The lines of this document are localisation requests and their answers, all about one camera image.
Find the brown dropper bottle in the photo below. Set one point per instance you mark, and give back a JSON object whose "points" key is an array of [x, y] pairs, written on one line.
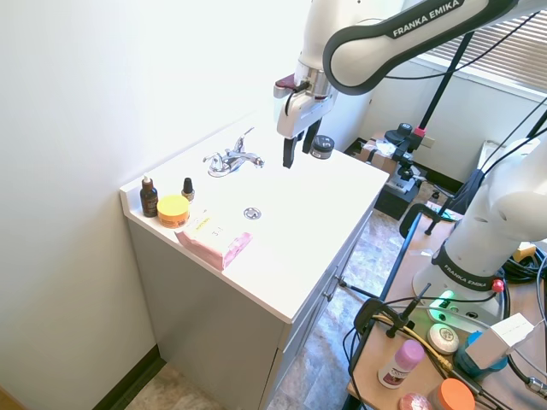
{"points": [[148, 199]]}

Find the black C-clamp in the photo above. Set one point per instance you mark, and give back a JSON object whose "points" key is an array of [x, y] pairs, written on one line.
{"points": [[427, 215], [386, 312]]}

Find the window blinds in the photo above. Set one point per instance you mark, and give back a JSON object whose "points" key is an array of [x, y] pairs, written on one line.
{"points": [[491, 47]]}

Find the black camera stand pole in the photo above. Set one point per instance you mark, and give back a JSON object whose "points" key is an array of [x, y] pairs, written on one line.
{"points": [[444, 81]]}

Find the pink round soap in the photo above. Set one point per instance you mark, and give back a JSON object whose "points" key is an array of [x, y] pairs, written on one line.
{"points": [[414, 402]]}

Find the small dark nail polish bottle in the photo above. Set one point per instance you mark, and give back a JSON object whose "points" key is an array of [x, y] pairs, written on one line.
{"points": [[187, 189]]}

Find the pink cap deodorant stick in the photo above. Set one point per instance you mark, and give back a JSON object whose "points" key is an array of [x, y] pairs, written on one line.
{"points": [[401, 363]]}

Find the chrome sink drain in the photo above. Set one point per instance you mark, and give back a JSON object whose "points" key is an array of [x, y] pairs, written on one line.
{"points": [[252, 212]]}

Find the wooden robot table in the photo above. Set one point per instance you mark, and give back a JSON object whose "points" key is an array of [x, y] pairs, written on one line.
{"points": [[427, 341]]}

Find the white cardboard box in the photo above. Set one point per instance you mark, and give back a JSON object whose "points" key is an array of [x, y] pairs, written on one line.
{"points": [[501, 339]]}

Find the black camera mount head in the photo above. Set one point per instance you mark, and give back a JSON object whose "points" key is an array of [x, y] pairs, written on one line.
{"points": [[404, 147]]}

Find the yellow lid orange jar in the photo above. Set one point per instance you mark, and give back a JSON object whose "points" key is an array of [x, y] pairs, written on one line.
{"points": [[173, 211]]}

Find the white vanity sink top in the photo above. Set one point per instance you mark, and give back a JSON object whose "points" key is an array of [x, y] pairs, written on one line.
{"points": [[273, 213]]}

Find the dark red wrist camera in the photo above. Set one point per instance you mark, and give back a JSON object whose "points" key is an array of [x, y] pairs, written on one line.
{"points": [[286, 84]]}

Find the black round jar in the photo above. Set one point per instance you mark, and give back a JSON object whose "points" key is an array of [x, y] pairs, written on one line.
{"points": [[322, 147]]}

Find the orange lid container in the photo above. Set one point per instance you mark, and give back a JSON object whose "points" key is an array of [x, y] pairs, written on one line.
{"points": [[456, 395]]}

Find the blue cup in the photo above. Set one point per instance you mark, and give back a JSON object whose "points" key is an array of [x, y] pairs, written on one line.
{"points": [[482, 367]]}

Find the grey vanity cabinet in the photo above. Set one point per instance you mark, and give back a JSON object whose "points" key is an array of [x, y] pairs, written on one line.
{"points": [[239, 316]]}

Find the pink soap package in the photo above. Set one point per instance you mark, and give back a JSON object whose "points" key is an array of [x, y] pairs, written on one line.
{"points": [[212, 241]]}

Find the white Franka Panda arm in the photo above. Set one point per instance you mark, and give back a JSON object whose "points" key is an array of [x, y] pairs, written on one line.
{"points": [[431, 128]]}

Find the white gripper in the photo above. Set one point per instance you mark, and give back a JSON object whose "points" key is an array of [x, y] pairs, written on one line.
{"points": [[301, 112]]}

